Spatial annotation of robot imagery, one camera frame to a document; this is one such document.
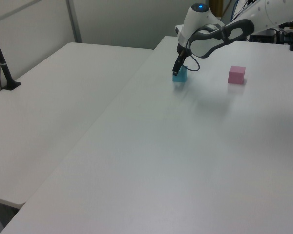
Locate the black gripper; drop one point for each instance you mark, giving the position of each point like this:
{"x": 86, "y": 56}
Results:
{"x": 182, "y": 50}

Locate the blue cube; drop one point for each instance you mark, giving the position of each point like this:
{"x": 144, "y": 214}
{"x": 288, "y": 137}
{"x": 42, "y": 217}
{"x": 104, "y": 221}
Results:
{"x": 182, "y": 76}

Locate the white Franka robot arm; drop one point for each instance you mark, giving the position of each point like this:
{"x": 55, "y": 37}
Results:
{"x": 202, "y": 19}

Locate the pink cube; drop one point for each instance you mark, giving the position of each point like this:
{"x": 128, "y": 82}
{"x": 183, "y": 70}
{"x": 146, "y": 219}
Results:
{"x": 235, "y": 76}

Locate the brown wooden panel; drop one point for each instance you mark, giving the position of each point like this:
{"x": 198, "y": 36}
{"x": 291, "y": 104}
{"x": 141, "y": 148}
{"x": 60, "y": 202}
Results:
{"x": 216, "y": 7}

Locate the black electronics box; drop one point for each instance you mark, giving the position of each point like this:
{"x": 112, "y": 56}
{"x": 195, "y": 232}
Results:
{"x": 262, "y": 37}

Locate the black camera on mount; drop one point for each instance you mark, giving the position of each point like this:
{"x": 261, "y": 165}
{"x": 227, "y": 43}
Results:
{"x": 285, "y": 37}

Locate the black camera stand pole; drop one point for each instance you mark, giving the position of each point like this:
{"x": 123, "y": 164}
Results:
{"x": 2, "y": 65}

